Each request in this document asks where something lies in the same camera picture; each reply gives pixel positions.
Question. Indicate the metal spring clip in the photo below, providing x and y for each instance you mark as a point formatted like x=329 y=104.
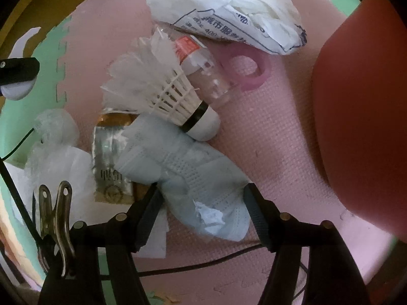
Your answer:
x=58 y=222

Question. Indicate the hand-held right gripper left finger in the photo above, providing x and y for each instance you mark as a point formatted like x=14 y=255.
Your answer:
x=149 y=219

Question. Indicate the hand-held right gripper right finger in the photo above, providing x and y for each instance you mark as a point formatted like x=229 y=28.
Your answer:
x=259 y=216

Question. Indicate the clear plastic bag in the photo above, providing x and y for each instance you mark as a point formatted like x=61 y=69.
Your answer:
x=57 y=152

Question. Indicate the gold and silver foil packet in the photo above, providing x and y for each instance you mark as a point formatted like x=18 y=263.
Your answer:
x=108 y=165

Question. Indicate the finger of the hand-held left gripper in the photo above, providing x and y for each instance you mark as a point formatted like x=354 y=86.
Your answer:
x=19 y=70

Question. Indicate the clear bottle with orange label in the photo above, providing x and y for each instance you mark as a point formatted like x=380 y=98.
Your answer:
x=210 y=79

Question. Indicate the blue face mask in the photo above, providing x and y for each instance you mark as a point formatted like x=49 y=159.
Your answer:
x=190 y=171

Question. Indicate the red bin with green rim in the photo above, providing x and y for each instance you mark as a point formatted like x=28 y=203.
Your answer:
x=365 y=117

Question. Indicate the white plastic bag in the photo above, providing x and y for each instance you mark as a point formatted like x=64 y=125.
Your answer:
x=238 y=6

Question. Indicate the white foam mat inlay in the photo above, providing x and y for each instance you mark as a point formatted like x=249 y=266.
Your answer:
x=25 y=43

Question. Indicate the pink foam mat tile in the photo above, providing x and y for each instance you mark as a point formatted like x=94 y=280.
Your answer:
x=270 y=133

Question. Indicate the white feather shuttlecock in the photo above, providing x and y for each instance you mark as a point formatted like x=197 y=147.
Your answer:
x=178 y=101

